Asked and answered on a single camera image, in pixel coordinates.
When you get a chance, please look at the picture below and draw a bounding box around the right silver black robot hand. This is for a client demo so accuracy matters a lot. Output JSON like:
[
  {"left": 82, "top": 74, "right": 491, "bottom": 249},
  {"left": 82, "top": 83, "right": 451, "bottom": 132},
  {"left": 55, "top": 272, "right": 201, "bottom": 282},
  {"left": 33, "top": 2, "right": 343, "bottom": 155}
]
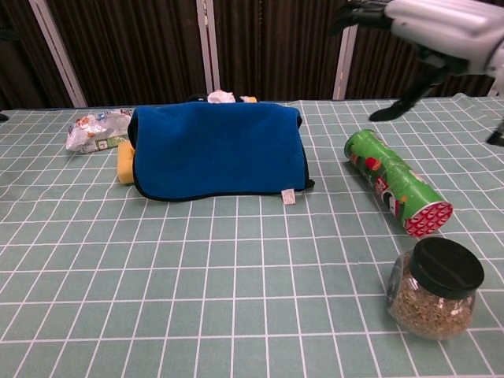
[{"left": 328, "top": 0, "right": 504, "bottom": 122}]

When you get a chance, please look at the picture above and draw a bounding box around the blue microfiber cloth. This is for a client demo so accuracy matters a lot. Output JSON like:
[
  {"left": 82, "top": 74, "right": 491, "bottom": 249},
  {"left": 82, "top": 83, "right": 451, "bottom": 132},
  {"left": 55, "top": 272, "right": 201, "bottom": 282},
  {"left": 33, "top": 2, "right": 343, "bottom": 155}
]
[{"left": 128, "top": 101, "right": 316, "bottom": 206}]

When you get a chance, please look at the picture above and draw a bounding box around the yellow sponge with square hole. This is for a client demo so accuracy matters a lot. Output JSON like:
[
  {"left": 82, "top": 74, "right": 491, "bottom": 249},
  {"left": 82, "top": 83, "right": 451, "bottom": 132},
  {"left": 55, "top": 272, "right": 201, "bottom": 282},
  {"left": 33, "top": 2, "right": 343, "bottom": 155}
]
[{"left": 117, "top": 140, "right": 137, "bottom": 186}]

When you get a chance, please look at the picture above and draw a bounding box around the green grid tablecloth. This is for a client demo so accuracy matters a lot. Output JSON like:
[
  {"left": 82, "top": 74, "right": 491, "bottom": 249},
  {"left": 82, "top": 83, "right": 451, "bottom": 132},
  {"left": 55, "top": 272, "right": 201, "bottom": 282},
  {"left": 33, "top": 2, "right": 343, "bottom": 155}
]
[{"left": 0, "top": 96, "right": 504, "bottom": 378}]

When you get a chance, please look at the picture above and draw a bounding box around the green chips can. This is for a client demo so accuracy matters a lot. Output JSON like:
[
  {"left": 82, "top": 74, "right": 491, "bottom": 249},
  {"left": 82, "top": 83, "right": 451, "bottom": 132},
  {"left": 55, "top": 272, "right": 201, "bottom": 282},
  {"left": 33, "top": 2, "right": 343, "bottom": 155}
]
[{"left": 343, "top": 128, "right": 454, "bottom": 239}]

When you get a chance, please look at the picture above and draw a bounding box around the plush doll with black head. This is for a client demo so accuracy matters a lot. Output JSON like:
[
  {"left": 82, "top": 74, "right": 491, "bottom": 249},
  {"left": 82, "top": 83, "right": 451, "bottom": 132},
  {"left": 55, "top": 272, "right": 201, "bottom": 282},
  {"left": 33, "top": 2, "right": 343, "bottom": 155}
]
[{"left": 187, "top": 89, "right": 259, "bottom": 106}]

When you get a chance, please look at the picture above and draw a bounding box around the glass jar with black lid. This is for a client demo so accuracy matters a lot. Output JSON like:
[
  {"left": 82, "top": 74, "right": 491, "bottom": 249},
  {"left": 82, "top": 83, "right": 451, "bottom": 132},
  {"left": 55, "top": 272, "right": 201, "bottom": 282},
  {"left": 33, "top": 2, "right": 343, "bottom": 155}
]
[{"left": 385, "top": 237, "right": 485, "bottom": 342}]

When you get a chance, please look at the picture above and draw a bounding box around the dark pleated curtain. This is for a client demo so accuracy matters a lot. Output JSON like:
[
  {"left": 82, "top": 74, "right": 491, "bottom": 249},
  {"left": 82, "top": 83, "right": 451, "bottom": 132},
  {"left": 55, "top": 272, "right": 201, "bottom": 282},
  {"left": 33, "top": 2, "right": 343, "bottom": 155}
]
[{"left": 0, "top": 0, "right": 504, "bottom": 111}]

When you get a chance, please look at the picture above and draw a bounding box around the white crumpled snack bag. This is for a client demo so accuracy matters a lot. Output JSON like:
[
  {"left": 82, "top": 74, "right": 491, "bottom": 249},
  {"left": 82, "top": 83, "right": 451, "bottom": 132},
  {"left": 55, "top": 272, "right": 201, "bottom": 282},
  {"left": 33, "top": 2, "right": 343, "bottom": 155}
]
[{"left": 65, "top": 109, "right": 133, "bottom": 154}]

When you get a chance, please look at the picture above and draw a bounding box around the white partition frame post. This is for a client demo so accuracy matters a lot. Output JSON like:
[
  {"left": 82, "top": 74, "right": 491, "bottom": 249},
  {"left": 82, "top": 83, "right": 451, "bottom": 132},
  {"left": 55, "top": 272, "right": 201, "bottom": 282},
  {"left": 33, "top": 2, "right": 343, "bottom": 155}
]
[
  {"left": 195, "top": 0, "right": 221, "bottom": 96},
  {"left": 487, "top": 75, "right": 504, "bottom": 98},
  {"left": 28, "top": 0, "right": 88, "bottom": 108},
  {"left": 332, "top": 15, "right": 358, "bottom": 100}
]

